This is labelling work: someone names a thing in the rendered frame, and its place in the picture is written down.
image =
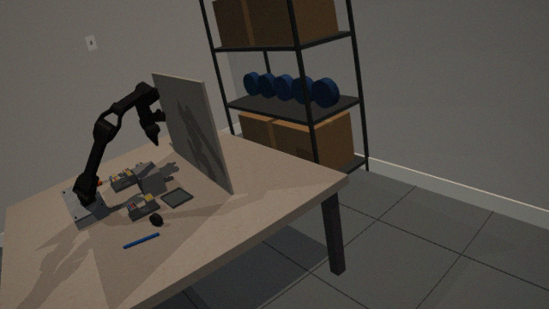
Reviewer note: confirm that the dark blue rod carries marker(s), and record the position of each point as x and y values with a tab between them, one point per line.
141	240

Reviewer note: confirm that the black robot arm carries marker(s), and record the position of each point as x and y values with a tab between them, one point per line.
142	98

